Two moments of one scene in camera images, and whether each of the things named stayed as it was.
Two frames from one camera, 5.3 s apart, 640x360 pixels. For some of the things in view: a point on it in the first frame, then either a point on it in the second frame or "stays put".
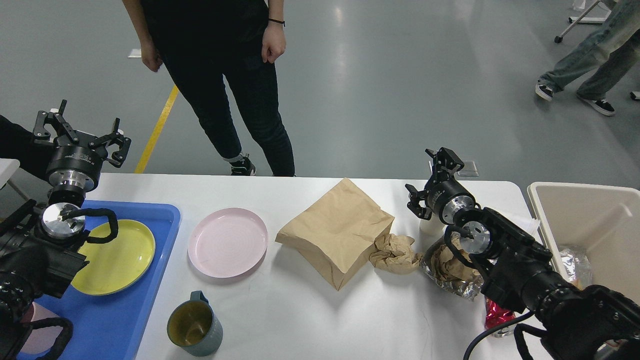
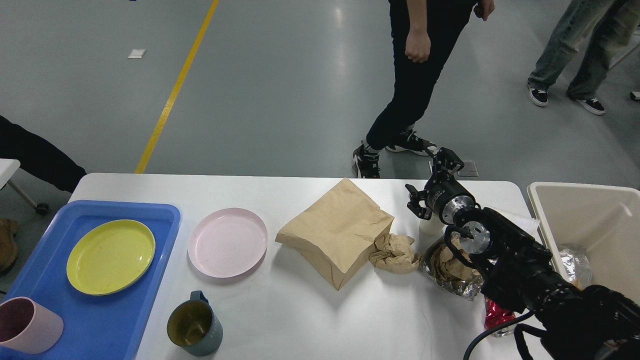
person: [201, 41] to [423, 33]
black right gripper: [445, 196] stays put
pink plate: [227, 242] stays put
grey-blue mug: [194, 326] stays put
